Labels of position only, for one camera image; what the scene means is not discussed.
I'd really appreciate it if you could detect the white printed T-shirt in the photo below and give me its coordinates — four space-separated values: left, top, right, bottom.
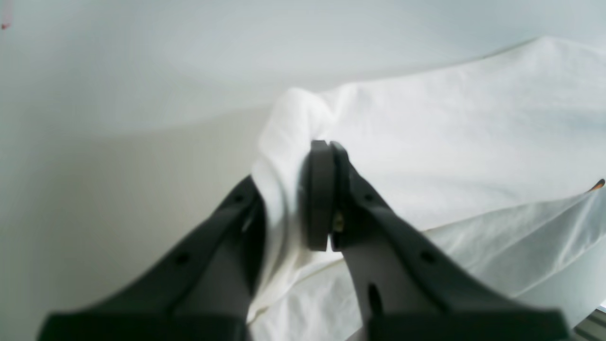
248 37 606 341

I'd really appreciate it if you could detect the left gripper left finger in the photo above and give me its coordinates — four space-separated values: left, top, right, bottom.
37 176 266 341

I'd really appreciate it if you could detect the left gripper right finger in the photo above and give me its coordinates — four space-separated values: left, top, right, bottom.
304 140 570 341

